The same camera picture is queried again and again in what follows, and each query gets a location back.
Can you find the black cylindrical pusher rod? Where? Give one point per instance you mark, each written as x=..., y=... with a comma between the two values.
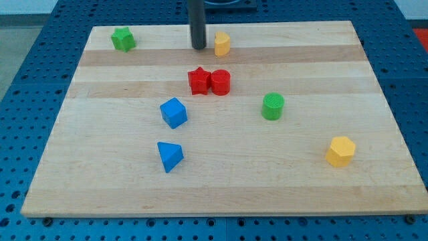
x=196, y=15

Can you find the yellow heart block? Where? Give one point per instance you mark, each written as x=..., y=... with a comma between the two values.
x=222, y=43

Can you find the red star block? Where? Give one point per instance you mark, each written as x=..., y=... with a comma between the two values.
x=199, y=81

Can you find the red cylinder block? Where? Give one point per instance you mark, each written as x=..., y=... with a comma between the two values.
x=220, y=82

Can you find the green star block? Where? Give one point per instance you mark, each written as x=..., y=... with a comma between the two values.
x=123, y=39

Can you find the blue cube block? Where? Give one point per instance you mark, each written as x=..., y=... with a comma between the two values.
x=174, y=112

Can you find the green cylinder block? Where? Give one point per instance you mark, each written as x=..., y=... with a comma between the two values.
x=272, y=106

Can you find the light wooden board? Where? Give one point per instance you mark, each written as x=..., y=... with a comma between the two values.
x=102, y=161

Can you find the blue triangular prism block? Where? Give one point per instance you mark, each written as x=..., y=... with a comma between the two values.
x=171, y=155

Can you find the blue perforated table plate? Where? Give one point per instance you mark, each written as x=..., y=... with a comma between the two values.
x=33, y=100

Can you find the yellow hexagon block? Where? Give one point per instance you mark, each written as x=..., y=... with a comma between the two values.
x=340, y=152

